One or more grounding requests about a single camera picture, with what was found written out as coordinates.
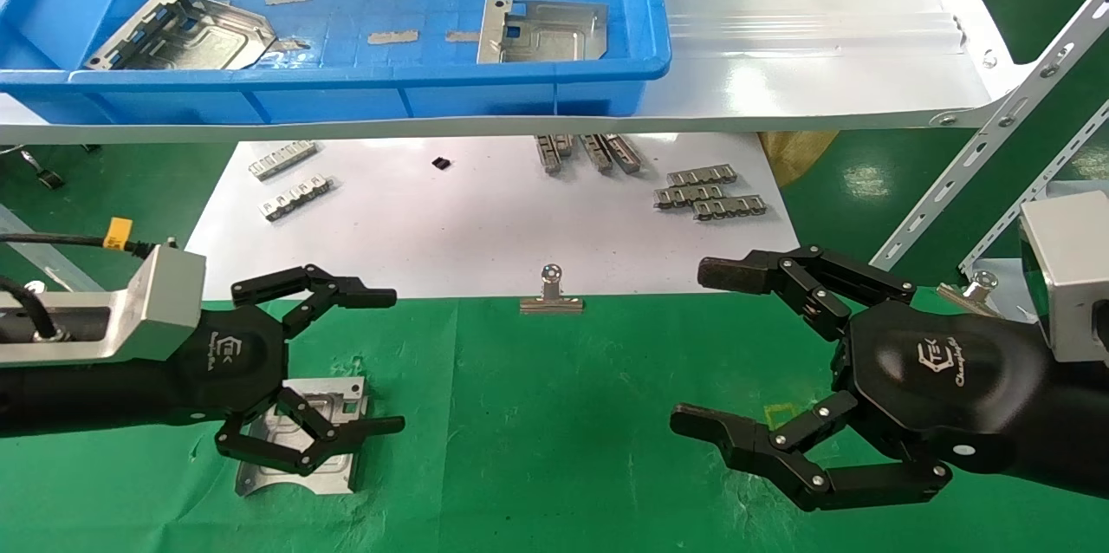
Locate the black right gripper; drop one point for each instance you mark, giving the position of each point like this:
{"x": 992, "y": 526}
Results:
{"x": 936, "y": 380}

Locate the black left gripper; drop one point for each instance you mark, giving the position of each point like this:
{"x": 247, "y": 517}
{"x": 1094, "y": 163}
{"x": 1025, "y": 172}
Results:
{"x": 230, "y": 362}

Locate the stamped sheet metal part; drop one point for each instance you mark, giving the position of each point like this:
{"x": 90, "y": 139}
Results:
{"x": 333, "y": 397}
{"x": 199, "y": 42}
{"x": 554, "y": 37}

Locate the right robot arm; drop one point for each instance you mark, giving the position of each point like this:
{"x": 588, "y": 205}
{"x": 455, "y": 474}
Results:
{"x": 1083, "y": 423}

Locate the white paper sheet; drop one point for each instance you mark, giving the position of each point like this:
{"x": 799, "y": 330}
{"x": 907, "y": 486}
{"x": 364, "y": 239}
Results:
{"x": 450, "y": 232}

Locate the green table cloth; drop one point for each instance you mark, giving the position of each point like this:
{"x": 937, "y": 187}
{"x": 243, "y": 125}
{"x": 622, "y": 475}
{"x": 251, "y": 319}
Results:
{"x": 554, "y": 432}

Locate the brown yellow bag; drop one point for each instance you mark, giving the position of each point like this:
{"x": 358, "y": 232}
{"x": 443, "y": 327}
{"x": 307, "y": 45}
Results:
{"x": 793, "y": 156}

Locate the small black chip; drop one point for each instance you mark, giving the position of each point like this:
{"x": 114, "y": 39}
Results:
{"x": 441, "y": 163}

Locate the white shelf board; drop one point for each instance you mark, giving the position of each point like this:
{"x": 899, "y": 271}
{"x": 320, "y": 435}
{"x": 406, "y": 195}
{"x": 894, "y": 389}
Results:
{"x": 823, "y": 94}

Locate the blue plastic bin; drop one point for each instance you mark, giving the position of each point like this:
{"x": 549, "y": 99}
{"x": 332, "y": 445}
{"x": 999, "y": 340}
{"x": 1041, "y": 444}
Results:
{"x": 537, "y": 94}

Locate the white perforated angle beam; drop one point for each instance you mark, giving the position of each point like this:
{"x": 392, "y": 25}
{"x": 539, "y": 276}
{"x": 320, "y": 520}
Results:
{"x": 996, "y": 120}
{"x": 1031, "y": 198}

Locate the black caster wheel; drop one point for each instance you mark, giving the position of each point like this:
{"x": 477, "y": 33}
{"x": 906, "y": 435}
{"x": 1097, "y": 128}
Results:
{"x": 48, "y": 178}

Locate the small slotted metal bracket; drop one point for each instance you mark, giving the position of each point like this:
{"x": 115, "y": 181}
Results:
{"x": 548, "y": 154}
{"x": 564, "y": 144}
{"x": 596, "y": 152}
{"x": 702, "y": 175}
{"x": 282, "y": 160}
{"x": 732, "y": 208}
{"x": 296, "y": 198}
{"x": 684, "y": 197}
{"x": 624, "y": 152}

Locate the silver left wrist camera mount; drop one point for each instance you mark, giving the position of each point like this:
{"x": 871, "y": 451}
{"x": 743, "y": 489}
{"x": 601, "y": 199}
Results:
{"x": 156, "y": 302}

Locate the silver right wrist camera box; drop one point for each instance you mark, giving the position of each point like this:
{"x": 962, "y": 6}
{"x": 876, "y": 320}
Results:
{"x": 1070, "y": 276}

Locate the aluminium frame rail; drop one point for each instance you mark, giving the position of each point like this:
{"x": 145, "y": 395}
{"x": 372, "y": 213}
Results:
{"x": 43, "y": 263}

